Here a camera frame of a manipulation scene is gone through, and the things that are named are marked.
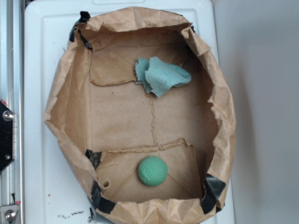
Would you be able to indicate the white plastic bin lid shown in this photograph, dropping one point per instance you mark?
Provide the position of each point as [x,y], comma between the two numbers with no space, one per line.
[53,195]

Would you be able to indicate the aluminium frame rail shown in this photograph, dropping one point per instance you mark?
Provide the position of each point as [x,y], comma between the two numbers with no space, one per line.
[11,90]

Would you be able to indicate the green dimpled ball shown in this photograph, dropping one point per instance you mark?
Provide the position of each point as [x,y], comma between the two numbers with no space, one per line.
[152,171]

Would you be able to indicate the brown paper bag tray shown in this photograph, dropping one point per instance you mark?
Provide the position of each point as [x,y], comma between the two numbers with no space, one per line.
[106,124]

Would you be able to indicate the black mounting bracket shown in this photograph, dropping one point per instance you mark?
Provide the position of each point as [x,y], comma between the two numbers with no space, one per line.
[6,136]

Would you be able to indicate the light blue cloth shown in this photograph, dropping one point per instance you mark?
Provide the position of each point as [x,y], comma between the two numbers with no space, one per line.
[159,77]

